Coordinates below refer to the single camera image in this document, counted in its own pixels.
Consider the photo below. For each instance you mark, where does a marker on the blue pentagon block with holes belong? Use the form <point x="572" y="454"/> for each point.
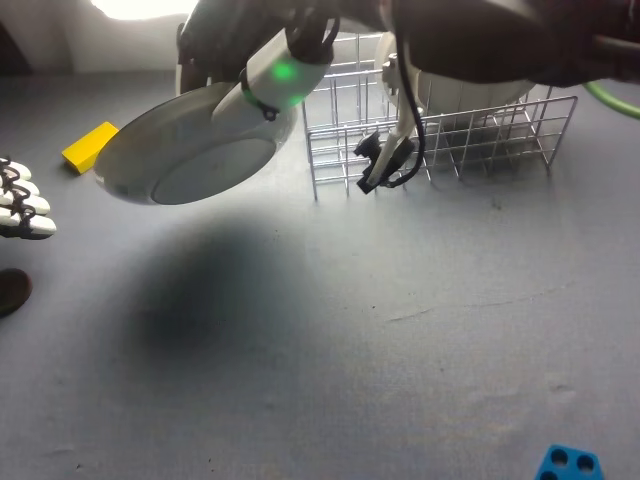
<point x="550" y="467"/>

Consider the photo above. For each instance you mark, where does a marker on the yellow rectangular block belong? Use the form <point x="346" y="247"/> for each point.
<point x="87" y="147"/>

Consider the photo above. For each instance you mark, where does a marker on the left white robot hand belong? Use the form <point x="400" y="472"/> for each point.
<point x="20" y="205"/>

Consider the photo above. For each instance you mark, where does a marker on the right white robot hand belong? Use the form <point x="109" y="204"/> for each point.
<point x="280" y="75"/>

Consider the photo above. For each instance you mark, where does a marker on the grey table cloth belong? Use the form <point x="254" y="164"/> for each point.
<point x="400" y="350"/>

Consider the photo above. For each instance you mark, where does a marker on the brown round cookie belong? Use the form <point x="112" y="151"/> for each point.
<point x="12" y="292"/>

